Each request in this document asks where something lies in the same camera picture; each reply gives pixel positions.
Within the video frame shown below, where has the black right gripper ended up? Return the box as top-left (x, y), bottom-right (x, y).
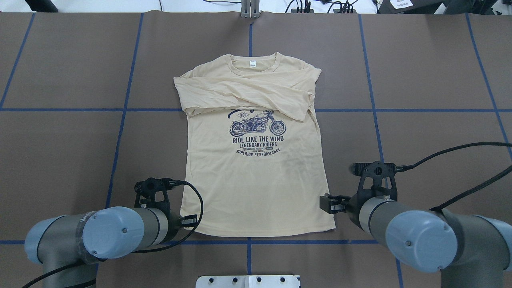
top-left (319, 194), bottom-right (362, 230)

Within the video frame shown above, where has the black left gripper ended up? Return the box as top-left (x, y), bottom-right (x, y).
top-left (168, 212), bottom-right (199, 234)

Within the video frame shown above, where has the beige long-sleeve graphic shirt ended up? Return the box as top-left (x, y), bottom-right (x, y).
top-left (174, 52), bottom-right (336, 238)

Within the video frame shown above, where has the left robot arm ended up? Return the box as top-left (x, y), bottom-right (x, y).
top-left (24, 206), bottom-right (201, 288)

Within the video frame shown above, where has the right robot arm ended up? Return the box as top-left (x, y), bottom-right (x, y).
top-left (319, 194), bottom-right (511, 288)

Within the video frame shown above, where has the brown paper table cover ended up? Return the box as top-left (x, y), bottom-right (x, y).
top-left (1, 11), bottom-right (511, 288)

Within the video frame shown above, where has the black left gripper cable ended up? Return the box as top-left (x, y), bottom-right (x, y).
top-left (22, 181), bottom-right (204, 288)

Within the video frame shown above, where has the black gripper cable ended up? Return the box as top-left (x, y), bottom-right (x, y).
top-left (394, 142), bottom-right (512, 212)
top-left (22, 181), bottom-right (204, 288)

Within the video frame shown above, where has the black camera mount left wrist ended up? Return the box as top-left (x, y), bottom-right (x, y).
top-left (134, 178), bottom-right (175, 211)

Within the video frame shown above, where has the black camera mount wrist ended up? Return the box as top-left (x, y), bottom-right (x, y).
top-left (134, 178), bottom-right (175, 211)
top-left (349, 162), bottom-right (398, 203)

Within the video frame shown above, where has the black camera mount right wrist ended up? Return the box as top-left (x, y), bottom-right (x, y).
top-left (349, 162), bottom-right (398, 203)

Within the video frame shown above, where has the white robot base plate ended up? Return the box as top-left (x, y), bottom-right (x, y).
top-left (195, 274), bottom-right (302, 288)

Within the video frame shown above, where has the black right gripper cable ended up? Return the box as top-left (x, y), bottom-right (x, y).
top-left (394, 142), bottom-right (512, 212)

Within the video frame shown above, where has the aluminium frame post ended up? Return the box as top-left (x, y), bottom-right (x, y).
top-left (240, 0), bottom-right (261, 18)

